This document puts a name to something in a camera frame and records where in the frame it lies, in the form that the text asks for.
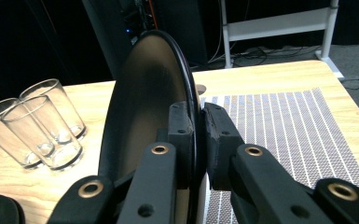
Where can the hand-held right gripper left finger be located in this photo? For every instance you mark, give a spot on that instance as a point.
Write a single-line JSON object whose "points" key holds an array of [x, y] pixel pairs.
{"points": [[155, 180]]}

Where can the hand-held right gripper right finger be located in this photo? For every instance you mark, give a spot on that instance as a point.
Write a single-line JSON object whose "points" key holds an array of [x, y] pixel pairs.
{"points": [[255, 186]]}

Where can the clear drinking glass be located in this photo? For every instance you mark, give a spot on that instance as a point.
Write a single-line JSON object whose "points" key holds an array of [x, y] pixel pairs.
{"points": [[68, 109], [52, 143], [0, 130]]}

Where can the grey striped placemat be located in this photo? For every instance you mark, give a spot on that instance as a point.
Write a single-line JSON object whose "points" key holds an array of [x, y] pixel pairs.
{"points": [[292, 130]]}

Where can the grey table grommet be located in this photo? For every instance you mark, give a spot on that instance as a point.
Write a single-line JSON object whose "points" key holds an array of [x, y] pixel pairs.
{"points": [[201, 89]]}

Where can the black equipment rack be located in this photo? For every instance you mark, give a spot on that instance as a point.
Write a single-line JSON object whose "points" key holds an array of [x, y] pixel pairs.
{"points": [[180, 31]]}

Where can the white metal stand frame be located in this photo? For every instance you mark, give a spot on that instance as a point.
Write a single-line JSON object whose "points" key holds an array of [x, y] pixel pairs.
{"points": [[276, 26]]}

